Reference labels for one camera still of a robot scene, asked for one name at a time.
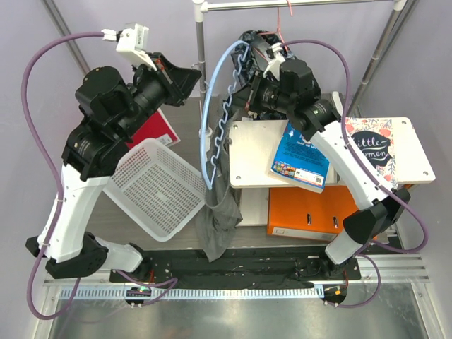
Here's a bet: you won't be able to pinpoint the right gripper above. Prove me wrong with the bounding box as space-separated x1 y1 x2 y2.
228 70 295 114

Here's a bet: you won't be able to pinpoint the white cable duct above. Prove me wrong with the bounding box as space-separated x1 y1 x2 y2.
74 285 324 300

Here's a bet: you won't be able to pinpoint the pink wire hanger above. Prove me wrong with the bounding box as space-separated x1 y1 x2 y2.
260 0 293 43

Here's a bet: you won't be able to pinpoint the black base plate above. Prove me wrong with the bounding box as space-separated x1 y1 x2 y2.
127 246 361 290

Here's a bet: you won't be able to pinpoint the dark floral shorts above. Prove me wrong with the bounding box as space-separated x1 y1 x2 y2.
229 29 301 121

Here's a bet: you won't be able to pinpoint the white two-tier shelf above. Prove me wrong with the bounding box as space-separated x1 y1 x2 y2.
229 117 436 227

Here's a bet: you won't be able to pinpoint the clothes rack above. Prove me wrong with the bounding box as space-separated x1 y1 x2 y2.
192 1 416 109

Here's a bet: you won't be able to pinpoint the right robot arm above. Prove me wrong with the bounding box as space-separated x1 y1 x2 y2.
245 59 410 279

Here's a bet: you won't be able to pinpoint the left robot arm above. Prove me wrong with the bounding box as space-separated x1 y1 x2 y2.
25 52 201 282

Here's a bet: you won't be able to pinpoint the grey shorts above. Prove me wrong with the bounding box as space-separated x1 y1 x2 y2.
195 108 243 262

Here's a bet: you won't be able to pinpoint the light blue hanger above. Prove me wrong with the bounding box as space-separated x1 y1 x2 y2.
198 39 251 191

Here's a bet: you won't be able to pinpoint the orange binder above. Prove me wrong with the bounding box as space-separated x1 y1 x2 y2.
267 186 358 242

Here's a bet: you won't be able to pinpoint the white plastic basket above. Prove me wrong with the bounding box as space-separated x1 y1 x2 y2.
104 138 206 242

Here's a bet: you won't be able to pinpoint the floral Little Women book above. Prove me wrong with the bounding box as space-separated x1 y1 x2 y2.
345 117 398 186

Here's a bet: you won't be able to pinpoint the blue paperback book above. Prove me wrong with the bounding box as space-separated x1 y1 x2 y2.
268 122 330 193

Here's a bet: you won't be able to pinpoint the red notebook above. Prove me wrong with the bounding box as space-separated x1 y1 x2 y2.
127 109 181 150

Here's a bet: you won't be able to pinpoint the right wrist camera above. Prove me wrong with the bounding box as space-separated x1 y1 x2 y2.
249 31 294 81

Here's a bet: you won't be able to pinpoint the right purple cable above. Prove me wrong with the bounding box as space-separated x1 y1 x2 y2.
282 38 430 309

